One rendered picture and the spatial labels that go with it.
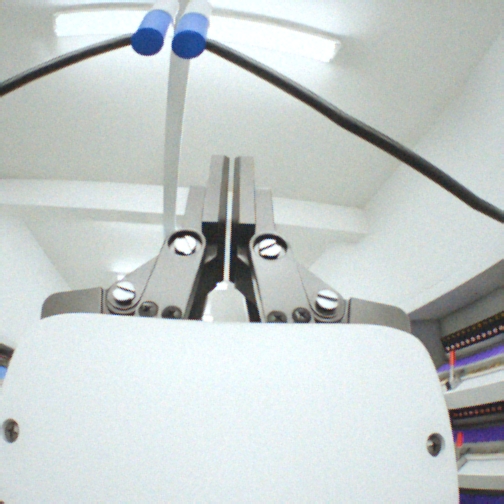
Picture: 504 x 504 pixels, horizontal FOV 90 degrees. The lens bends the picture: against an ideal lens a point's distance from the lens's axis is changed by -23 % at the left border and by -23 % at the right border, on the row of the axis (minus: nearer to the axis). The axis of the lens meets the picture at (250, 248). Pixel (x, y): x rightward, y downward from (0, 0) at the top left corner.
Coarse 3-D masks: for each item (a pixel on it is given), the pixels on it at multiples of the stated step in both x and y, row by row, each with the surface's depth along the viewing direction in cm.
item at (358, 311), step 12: (348, 300) 9; (360, 300) 9; (348, 312) 9; (360, 312) 9; (372, 312) 9; (384, 312) 9; (396, 312) 9; (372, 324) 8; (384, 324) 8; (396, 324) 8; (408, 324) 8
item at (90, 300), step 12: (96, 288) 8; (48, 300) 8; (60, 300) 8; (72, 300) 8; (84, 300) 8; (96, 300) 8; (48, 312) 8; (60, 312) 8; (72, 312) 8; (84, 312) 8; (96, 312) 8; (108, 312) 8
